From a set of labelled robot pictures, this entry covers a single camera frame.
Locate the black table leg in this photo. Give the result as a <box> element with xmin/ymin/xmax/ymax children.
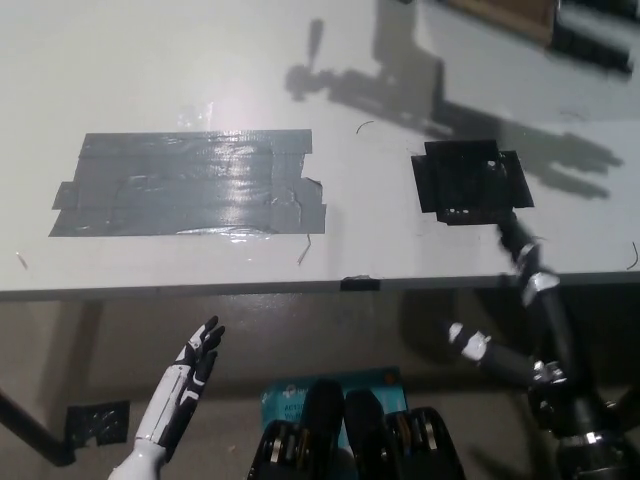
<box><xmin>0</xmin><ymin>384</ymin><xmax>77</xmax><ymax>467</ymax></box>

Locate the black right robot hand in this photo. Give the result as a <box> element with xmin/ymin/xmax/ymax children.
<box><xmin>444</xmin><ymin>214</ymin><xmax>614</xmax><ymax>450</ymax></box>

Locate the black tape patch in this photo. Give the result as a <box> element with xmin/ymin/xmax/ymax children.
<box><xmin>410</xmin><ymin>139</ymin><xmax>535</xmax><ymax>227</ymax></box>

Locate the small black tape strip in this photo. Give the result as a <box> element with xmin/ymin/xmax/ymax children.
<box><xmin>341</xmin><ymin>274</ymin><xmax>382</xmax><ymax>294</ymax></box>

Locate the black keyboard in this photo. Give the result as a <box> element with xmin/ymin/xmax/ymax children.
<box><xmin>548</xmin><ymin>3</ymin><xmax>640</xmax><ymax>77</ymax></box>

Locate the grey duct tape patch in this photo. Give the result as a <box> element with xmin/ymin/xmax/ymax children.
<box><xmin>48</xmin><ymin>128</ymin><xmax>328</xmax><ymax>239</ymax></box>

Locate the brown cardboard piece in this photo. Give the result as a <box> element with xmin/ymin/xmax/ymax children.
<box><xmin>438</xmin><ymin>0</ymin><xmax>557</xmax><ymax>47</ymax></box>

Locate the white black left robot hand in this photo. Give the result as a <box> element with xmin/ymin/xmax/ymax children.
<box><xmin>133</xmin><ymin>314</ymin><xmax>227</xmax><ymax>462</ymax></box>

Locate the teal printed box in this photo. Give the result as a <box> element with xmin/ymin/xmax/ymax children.
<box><xmin>258</xmin><ymin>366</ymin><xmax>410</xmax><ymax>451</ymax></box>

